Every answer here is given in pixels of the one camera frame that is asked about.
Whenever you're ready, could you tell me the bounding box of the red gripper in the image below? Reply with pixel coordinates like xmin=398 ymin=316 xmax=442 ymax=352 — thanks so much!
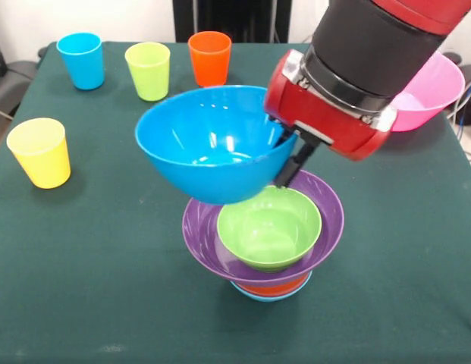
xmin=262 ymin=49 xmax=398 ymax=190

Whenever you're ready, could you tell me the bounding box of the purple plastic bowl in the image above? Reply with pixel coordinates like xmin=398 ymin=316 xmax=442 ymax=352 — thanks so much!
xmin=181 ymin=169 xmax=345 ymax=288

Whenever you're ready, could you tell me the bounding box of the large blue plastic bowl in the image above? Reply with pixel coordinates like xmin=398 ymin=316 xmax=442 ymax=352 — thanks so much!
xmin=134 ymin=85 xmax=299 ymax=206

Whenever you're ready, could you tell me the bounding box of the small green plastic bowl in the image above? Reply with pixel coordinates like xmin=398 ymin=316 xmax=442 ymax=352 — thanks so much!
xmin=216 ymin=185 xmax=322 ymax=273

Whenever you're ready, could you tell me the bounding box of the orange plastic bowl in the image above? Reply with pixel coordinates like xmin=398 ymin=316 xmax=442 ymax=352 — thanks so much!
xmin=234 ymin=272 xmax=311 ymax=297

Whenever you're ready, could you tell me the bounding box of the small blue plastic bowl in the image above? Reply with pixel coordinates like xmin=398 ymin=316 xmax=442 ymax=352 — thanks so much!
xmin=229 ymin=275 xmax=314 ymax=303

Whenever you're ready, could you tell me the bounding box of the orange plastic cup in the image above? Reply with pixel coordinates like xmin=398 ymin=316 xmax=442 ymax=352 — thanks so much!
xmin=187 ymin=30 xmax=233 ymax=88

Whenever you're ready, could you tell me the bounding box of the large pink plastic bowl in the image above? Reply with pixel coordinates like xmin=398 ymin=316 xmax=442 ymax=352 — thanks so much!
xmin=390 ymin=51 xmax=466 ymax=133

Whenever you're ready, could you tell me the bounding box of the lime green plastic cup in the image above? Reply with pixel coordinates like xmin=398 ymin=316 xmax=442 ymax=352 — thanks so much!
xmin=124 ymin=41 xmax=171 ymax=102

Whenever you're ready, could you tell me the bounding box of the dark green tablecloth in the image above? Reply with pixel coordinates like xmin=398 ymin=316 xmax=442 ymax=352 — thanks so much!
xmin=0 ymin=40 xmax=471 ymax=364

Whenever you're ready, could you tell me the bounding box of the blue plastic cup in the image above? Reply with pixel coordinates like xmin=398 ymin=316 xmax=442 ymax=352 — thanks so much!
xmin=55 ymin=32 xmax=106 ymax=91

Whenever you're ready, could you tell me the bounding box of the yellow plastic cup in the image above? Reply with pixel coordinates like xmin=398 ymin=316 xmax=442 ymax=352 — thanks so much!
xmin=6 ymin=117 xmax=72 ymax=190

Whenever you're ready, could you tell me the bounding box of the black chair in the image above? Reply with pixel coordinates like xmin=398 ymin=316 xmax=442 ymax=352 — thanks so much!
xmin=0 ymin=26 xmax=45 ymax=118

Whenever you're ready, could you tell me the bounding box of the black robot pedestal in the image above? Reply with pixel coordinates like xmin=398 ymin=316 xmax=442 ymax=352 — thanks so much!
xmin=174 ymin=0 xmax=329 ymax=43

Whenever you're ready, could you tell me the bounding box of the blue cable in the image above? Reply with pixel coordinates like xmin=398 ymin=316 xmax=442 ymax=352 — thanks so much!
xmin=455 ymin=75 xmax=471 ymax=127

